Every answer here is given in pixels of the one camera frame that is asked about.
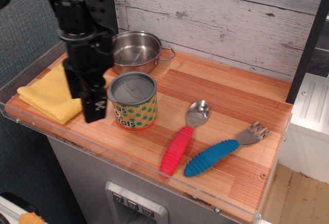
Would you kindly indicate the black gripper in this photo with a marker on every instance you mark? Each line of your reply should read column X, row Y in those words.
column 90, row 55

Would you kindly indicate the peas and carrots can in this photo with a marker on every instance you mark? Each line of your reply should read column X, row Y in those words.
column 134, row 98

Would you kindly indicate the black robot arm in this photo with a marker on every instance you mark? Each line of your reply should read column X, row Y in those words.
column 73, row 17

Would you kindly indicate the stainless steel pot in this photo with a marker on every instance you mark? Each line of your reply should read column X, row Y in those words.
column 137, row 51

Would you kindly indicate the yellow folded cloth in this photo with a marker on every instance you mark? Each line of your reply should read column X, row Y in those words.
column 51, row 95

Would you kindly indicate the grey toy fridge cabinet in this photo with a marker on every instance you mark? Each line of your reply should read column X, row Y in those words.
column 88, row 175

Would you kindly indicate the silver dispenser button panel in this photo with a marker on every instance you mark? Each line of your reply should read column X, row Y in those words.
column 133, row 204

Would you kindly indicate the orange object at corner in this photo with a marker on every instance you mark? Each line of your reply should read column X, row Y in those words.
column 30, row 218

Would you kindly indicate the white toy sink unit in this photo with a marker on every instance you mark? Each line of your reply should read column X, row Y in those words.
column 305, row 145

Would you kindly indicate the black left frame post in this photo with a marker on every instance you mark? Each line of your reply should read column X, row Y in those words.
column 104, row 13

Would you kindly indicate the black frame post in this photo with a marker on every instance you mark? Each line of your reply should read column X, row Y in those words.
column 104, row 13
column 308, row 51

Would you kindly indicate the red handled spoon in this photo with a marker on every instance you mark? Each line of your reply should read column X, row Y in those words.
column 197, row 114

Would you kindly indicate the clear acrylic guard rail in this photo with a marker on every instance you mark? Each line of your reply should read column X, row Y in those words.
column 236, row 187

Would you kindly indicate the blue handled fork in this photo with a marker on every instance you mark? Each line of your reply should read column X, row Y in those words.
column 210, row 156

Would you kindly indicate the black right frame post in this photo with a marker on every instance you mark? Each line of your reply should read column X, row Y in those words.
column 308, row 51

